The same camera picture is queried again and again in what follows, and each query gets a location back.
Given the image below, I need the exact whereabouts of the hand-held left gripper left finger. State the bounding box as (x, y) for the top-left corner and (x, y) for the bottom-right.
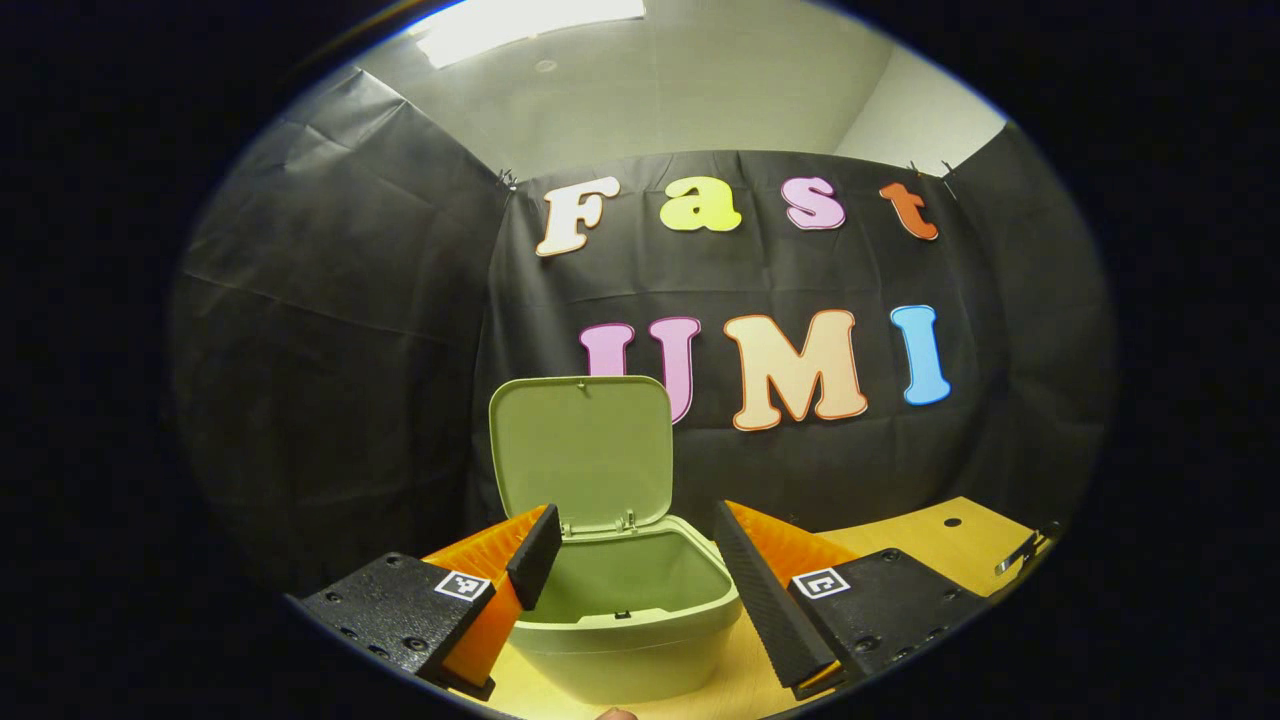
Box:
(295, 503), (563, 701)

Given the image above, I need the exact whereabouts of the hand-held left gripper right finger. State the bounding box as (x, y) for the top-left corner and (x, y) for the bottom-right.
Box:
(712, 498), (991, 701)

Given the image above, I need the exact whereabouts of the green desktop garbage bin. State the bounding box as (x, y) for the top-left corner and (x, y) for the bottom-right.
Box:
(488, 375), (743, 706)

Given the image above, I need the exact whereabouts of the silver metal clamp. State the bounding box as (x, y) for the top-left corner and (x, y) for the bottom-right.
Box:
(994, 522), (1063, 578)

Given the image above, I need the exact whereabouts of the black backdrop cloth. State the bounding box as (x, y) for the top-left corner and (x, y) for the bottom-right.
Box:
(170, 65), (1116, 601)

